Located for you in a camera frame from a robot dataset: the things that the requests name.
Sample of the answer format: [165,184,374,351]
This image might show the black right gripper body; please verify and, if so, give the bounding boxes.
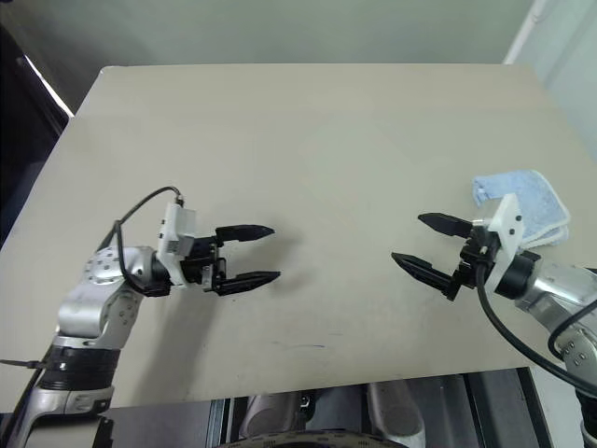
[452,225,503,293]

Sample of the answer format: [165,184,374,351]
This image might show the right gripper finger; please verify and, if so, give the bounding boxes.
[417,212,475,238]
[391,252,461,302]

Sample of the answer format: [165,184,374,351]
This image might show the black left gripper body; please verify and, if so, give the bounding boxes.
[179,227,229,297]

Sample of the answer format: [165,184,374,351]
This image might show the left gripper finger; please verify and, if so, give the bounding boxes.
[214,270,283,298]
[215,224,276,245]

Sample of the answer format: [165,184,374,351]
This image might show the light blue towel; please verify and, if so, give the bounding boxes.
[471,169,573,248]

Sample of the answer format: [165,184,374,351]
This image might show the dark dotted round disc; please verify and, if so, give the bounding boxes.
[232,427,397,448]

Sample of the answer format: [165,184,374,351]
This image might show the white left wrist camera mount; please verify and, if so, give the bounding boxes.
[156,201,200,287]

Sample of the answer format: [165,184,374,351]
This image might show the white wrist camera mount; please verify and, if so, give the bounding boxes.
[156,201,200,287]
[471,192,526,295]

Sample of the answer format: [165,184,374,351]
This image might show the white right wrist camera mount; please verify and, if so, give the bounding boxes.
[471,192,526,295]

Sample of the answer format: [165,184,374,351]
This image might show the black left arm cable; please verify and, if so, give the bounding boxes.
[100,186,187,298]

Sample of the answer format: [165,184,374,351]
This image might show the aluminium table frame rail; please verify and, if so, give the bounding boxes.
[207,399,235,448]
[461,368,552,448]

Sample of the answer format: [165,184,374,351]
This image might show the white wall pipe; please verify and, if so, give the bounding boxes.
[502,0,549,65]

